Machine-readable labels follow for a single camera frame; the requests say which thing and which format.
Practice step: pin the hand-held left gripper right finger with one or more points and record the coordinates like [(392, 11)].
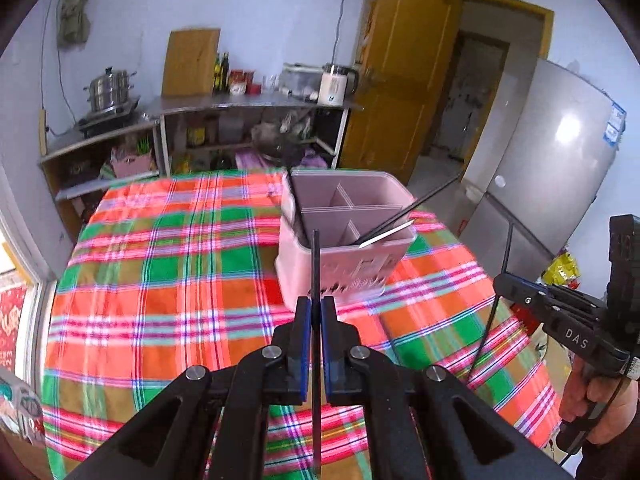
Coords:
[(326, 350)]

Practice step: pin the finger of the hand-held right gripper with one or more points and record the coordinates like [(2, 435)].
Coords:
[(525, 297), (570, 294)]

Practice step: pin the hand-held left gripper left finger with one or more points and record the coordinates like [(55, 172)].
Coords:
[(305, 350)]

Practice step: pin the black chopstick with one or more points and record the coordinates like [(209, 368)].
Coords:
[(316, 270), (295, 200), (506, 255), (420, 202)]

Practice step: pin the pink plastic utensil basket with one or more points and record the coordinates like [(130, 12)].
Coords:
[(340, 260)]

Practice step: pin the person's right hand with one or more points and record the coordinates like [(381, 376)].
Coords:
[(620, 405)]

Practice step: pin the yellow snack bag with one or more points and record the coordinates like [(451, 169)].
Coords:
[(560, 270)]

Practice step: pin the silver refrigerator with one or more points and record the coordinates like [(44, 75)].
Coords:
[(545, 160)]

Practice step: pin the plaid tablecloth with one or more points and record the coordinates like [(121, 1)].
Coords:
[(175, 285)]

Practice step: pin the dark wok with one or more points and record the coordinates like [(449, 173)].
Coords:
[(277, 142)]

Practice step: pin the pink storage basket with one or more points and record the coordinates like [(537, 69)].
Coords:
[(131, 164)]

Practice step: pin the yellow wooden door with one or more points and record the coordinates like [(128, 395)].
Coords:
[(400, 70)]

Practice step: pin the white electric kettle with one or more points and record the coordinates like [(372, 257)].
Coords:
[(332, 87)]

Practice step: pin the clear plastic storage container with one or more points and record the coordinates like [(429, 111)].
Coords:
[(300, 80)]

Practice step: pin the red lidded jars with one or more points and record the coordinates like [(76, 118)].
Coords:
[(242, 82)]

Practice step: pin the low wooden cabinet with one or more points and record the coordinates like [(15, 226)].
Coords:
[(75, 170)]

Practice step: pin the red patterned rug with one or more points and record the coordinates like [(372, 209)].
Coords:
[(11, 325)]

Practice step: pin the black induction cooker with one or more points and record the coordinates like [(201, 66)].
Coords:
[(107, 120)]

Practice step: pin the wooden cutting board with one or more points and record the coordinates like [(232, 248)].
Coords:
[(192, 62)]

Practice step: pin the steel steamer pot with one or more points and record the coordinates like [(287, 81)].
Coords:
[(110, 90)]

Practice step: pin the yellow power strip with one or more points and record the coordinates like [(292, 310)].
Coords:
[(43, 132)]

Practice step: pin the green curtain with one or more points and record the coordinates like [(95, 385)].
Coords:
[(75, 5)]

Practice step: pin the yellow door frame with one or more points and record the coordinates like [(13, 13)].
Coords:
[(515, 2)]

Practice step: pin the wall calendar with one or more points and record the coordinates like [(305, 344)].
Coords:
[(364, 30)]

